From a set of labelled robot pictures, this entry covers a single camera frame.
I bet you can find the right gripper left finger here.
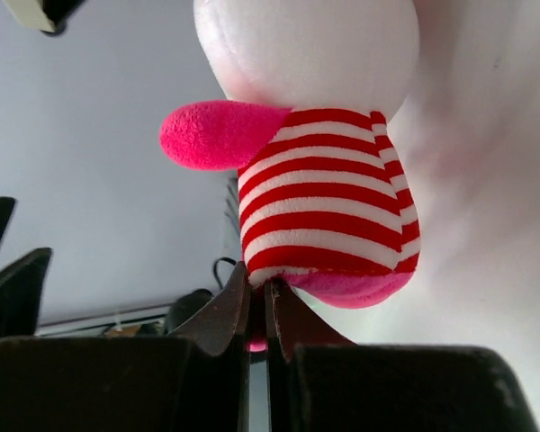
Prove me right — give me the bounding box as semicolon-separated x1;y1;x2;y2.
0;264;250;431

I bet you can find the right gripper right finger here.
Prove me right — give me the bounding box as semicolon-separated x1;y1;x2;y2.
265;280;539;431

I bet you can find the white panda plush face down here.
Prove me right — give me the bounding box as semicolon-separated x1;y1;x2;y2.
159;1;420;309

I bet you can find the beige three-tier shelf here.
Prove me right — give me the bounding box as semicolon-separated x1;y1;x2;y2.
3;0;66;37

